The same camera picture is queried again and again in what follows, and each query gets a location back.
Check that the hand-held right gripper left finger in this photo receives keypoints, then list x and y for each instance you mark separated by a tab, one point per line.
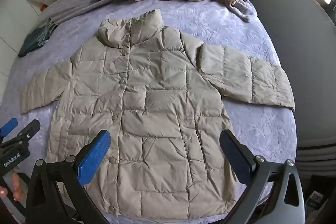
94	158

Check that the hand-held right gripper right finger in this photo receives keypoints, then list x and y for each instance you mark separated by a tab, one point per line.
236	158

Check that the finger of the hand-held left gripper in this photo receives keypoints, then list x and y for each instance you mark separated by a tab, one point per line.
30	129
9	125

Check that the beige puffer jacket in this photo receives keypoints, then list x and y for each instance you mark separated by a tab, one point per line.
157	108

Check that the person's left hand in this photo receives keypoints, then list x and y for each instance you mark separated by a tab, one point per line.
17	187

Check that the dark teal cloth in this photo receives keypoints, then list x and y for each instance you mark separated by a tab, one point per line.
31	41

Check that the dark box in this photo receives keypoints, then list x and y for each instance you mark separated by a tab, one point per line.
316	200

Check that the long grey fringed cloth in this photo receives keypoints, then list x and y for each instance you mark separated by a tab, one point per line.
78	7

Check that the purple plush blanket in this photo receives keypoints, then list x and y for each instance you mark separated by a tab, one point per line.
223	22

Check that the grey fleece cloth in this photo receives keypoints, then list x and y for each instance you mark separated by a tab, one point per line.
241	7

